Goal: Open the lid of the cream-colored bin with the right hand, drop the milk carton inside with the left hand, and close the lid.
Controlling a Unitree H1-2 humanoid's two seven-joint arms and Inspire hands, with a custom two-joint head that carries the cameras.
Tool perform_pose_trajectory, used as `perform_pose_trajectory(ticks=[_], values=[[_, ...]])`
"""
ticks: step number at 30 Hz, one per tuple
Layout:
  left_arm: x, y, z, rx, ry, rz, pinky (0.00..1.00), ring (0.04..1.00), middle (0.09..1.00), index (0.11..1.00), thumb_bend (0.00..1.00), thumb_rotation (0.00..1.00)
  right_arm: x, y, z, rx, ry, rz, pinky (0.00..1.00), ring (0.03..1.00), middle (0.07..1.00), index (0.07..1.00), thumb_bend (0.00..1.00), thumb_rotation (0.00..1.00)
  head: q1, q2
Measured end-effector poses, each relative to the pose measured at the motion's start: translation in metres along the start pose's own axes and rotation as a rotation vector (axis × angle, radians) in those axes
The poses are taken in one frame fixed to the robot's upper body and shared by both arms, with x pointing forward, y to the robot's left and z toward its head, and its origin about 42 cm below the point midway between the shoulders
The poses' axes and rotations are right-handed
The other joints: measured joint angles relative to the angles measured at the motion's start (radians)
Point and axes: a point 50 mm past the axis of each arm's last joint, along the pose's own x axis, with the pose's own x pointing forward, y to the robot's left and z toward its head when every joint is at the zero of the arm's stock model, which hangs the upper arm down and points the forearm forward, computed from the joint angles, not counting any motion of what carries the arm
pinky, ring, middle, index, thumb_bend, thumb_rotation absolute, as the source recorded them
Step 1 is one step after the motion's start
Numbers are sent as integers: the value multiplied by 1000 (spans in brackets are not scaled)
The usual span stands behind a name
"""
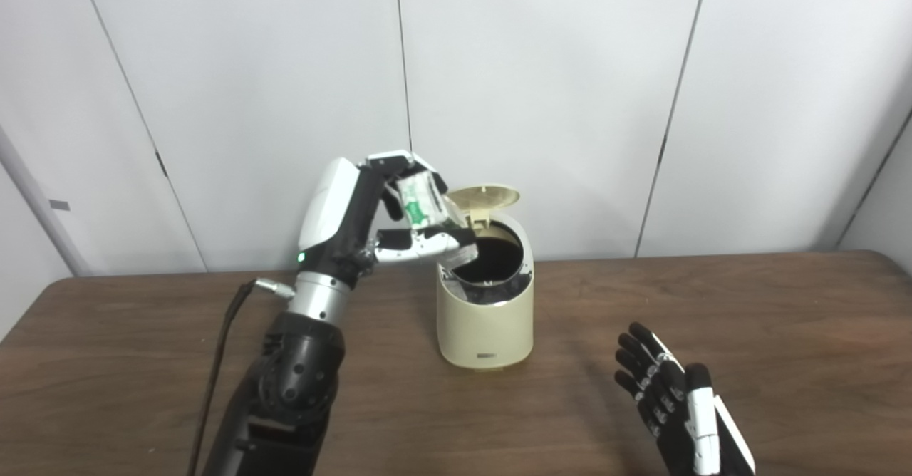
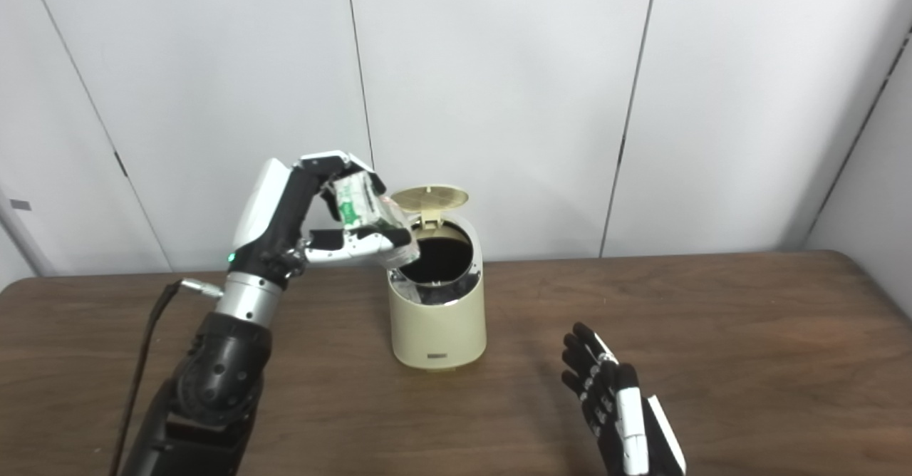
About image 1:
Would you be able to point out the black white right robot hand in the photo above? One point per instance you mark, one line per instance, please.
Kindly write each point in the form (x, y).
(677, 419)

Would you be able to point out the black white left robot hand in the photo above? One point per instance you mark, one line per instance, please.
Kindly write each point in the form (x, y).
(335, 212)

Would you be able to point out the white green milk carton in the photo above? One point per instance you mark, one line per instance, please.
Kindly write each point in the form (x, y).
(420, 202)

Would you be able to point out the cream round bin lid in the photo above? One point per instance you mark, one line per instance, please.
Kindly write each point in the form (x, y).
(491, 197)

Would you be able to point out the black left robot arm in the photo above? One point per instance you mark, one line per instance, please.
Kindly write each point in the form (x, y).
(299, 383)

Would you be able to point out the cream-colored round bin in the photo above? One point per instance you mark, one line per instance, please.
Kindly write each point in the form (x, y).
(484, 326)

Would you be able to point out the black panel seam clip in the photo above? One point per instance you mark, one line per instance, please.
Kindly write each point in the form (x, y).
(162, 164)

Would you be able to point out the small grey wall tag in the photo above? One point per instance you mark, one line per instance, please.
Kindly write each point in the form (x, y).
(59, 205)

